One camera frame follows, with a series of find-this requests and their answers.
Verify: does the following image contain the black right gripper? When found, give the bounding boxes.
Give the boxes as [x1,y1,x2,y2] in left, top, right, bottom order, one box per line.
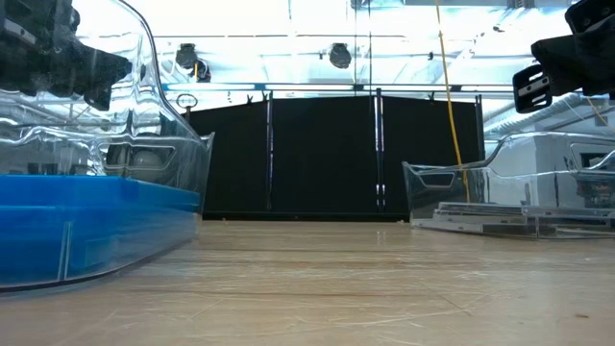
[511,0,615,114]

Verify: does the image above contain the ring-topped metal stand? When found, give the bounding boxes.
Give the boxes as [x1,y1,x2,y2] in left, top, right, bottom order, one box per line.
[175,93,199,119]

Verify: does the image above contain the yellow hanging cable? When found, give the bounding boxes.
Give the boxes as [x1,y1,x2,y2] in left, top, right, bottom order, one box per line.
[434,0,472,204]

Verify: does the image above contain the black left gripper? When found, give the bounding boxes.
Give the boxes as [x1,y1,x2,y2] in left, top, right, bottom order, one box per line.
[0,0,134,112]

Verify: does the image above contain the round ceiling lamp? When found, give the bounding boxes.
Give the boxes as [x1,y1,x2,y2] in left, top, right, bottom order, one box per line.
[175,42,199,69]
[329,41,353,69]

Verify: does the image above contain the clear plastic bin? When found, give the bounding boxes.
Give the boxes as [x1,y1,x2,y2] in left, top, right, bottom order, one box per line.
[0,0,215,294]
[402,132,615,240]

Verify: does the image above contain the black folding partition screen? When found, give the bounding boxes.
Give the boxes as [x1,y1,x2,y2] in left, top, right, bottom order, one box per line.
[184,93,485,222]

